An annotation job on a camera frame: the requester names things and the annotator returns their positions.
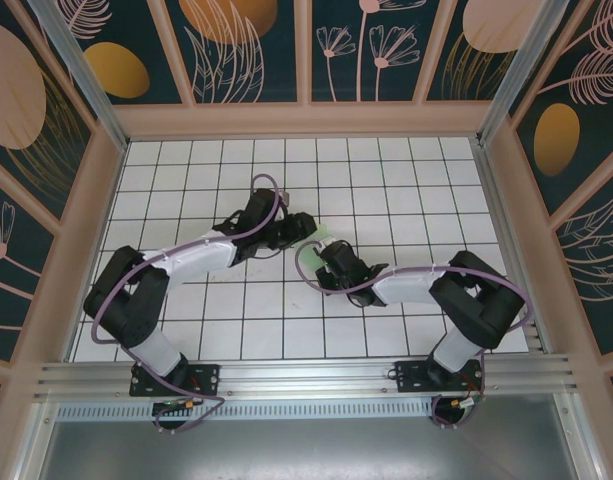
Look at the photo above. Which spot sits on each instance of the light green paper sheet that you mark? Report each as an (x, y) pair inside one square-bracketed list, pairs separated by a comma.
[(326, 231)]

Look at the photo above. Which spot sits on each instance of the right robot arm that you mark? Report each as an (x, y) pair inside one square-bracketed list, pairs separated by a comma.
[(461, 350)]

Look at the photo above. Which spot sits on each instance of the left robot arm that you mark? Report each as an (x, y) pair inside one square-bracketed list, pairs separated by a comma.
[(151, 350)]

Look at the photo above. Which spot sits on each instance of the grey metal sheet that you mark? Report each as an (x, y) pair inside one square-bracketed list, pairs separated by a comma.
[(311, 450)]

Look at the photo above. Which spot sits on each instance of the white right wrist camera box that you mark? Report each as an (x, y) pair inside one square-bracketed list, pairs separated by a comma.
[(328, 243)]

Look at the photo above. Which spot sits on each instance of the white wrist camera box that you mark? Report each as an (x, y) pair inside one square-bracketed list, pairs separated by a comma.
[(328, 243), (286, 196)]

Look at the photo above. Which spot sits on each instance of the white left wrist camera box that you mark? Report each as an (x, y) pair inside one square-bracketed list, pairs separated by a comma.
[(286, 196)]

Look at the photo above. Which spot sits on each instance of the aluminium mounting rail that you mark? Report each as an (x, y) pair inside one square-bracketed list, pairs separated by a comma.
[(311, 375)]

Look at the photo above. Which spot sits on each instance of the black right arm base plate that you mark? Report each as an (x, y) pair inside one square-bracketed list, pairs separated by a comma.
[(411, 377)]

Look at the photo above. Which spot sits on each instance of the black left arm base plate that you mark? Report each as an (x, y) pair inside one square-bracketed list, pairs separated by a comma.
[(206, 377)]

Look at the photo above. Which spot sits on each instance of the aluminium side rail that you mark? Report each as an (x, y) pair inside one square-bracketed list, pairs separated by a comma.
[(501, 210)]

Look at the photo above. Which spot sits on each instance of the aluminium frame post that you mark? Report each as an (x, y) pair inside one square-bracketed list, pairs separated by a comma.
[(511, 75), (93, 95)]

